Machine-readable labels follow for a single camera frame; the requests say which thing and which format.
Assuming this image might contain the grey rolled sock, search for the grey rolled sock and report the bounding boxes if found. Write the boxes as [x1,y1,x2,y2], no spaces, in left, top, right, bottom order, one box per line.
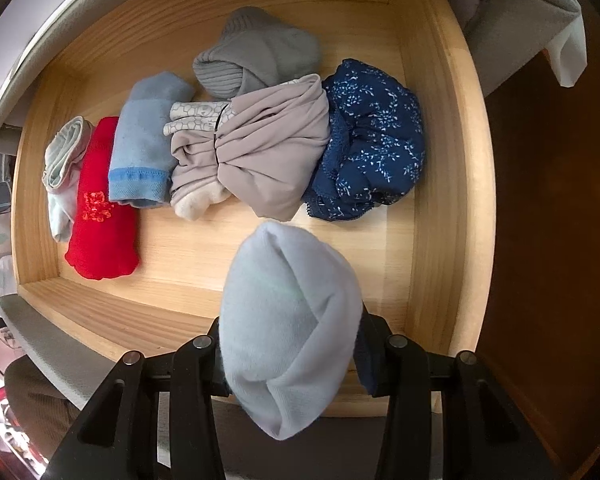
[192,6,323,101]

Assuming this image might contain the blue folded underwear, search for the blue folded underwear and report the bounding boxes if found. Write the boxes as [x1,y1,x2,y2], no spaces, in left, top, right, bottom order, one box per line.
[107,71,196,209]

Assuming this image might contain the grey wooden drawer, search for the grey wooden drawer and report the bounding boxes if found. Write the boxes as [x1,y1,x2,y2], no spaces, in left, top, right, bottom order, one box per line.
[0,0,498,480]

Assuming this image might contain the person's left leg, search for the person's left leg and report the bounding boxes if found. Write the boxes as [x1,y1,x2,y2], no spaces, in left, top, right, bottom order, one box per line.
[2,360,88,461]

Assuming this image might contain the beige cloth bundle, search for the beige cloth bundle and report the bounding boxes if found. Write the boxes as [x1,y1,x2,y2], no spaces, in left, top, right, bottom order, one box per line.
[169,74,331,222]

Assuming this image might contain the white patterned sock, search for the white patterned sock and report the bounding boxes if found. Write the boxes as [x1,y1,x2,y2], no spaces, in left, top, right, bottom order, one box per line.
[162,99,231,137]

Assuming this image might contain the grey drawer cabinet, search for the grey drawer cabinet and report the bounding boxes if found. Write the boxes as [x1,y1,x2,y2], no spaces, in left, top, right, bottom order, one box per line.
[0,0,588,156]

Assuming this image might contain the pale grey rolled socks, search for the pale grey rolled socks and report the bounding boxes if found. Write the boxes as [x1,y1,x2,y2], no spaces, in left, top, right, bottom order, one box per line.
[41,116,98,243]

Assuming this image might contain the navy blue speckled sock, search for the navy blue speckled sock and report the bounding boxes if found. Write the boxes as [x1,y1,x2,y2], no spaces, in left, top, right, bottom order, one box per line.
[300,58,427,222]

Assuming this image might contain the light blue underwear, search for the light blue underwear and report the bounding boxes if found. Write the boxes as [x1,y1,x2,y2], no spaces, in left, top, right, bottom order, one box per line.
[219,221,363,441]

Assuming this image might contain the cream sock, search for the cream sock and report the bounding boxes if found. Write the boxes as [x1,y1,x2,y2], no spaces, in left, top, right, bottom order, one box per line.
[170,180,231,221]

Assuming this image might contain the red knitted sock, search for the red knitted sock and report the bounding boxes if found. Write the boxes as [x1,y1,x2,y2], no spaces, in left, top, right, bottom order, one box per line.
[64,116,141,281]

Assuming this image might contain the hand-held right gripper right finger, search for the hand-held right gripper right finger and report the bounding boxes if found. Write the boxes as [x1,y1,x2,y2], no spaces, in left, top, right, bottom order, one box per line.
[352,305,566,480]

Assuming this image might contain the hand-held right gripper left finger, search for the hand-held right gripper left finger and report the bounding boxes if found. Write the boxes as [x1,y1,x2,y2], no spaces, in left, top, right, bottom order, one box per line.
[42,316,231,480]

